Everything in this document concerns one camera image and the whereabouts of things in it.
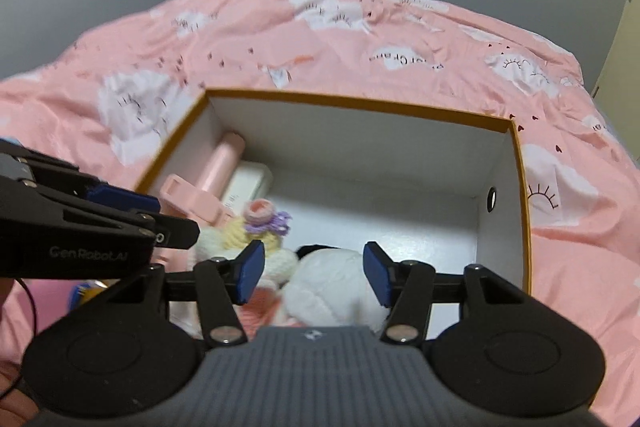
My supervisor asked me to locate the pink plastic holder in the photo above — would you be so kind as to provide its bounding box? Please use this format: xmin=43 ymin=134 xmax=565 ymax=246
xmin=159 ymin=173 xmax=236 ymax=228

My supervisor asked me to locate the orange cardboard box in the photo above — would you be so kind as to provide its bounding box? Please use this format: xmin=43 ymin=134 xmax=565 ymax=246
xmin=135 ymin=88 xmax=533 ymax=348

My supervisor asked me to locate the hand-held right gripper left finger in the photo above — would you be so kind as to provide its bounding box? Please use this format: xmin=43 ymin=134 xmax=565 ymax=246
xmin=107 ymin=239 xmax=266 ymax=348

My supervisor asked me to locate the person's left forearm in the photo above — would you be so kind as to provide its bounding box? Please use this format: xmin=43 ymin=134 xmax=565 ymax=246
xmin=0 ymin=279 xmax=38 ymax=427

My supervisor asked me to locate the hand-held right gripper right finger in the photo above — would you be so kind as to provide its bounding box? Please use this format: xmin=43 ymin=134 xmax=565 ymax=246
xmin=362 ymin=241 xmax=531 ymax=348

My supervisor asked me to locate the blue and yellow duck plush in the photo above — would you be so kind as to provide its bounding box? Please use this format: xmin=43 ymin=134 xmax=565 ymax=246
xmin=67 ymin=279 xmax=116 ymax=308

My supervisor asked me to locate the black and white plush toy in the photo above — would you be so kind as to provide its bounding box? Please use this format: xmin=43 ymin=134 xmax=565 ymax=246
xmin=282 ymin=244 xmax=396 ymax=333

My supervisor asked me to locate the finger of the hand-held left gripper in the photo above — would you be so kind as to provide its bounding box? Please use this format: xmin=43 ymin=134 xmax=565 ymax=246
xmin=0 ymin=138 xmax=162 ymax=215
xmin=0 ymin=177 xmax=201 ymax=253

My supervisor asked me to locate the black cable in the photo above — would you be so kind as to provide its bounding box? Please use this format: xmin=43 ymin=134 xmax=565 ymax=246
xmin=0 ymin=279 xmax=41 ymax=400

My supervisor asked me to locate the white box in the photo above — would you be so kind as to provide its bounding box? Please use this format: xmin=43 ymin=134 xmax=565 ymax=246
xmin=220 ymin=161 xmax=273 ymax=215

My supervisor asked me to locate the pink cloud-print blanket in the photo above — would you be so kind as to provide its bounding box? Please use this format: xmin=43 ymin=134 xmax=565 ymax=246
xmin=0 ymin=0 xmax=640 ymax=427

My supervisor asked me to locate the pink tube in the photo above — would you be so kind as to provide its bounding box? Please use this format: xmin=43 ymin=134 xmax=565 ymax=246
xmin=192 ymin=132 xmax=246 ymax=202

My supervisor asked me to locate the crocheted bunny doll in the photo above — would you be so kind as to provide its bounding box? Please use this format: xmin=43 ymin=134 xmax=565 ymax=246
xmin=192 ymin=197 xmax=301 ymax=323

